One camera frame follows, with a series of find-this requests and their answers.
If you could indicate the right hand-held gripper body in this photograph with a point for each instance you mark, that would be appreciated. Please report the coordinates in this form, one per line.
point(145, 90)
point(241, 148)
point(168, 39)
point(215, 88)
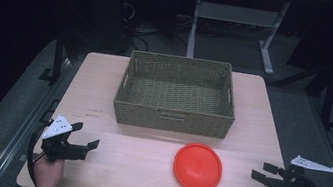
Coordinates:
point(297, 183)

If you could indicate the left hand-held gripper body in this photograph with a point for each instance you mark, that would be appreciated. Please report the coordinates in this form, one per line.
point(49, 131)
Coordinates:
point(56, 147)

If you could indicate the orange frisbee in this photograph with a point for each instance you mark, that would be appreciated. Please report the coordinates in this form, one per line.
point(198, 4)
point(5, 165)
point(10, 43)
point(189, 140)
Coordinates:
point(198, 167)

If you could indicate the green woven basket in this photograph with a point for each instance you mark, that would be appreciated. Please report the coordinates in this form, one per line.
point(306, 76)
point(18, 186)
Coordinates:
point(176, 95)

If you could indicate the person's left hand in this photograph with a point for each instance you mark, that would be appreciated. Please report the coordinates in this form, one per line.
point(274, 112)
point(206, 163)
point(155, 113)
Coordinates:
point(47, 174)

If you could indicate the grey metal desk frame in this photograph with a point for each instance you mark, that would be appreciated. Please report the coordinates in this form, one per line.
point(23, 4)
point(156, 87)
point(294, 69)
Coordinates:
point(233, 23)

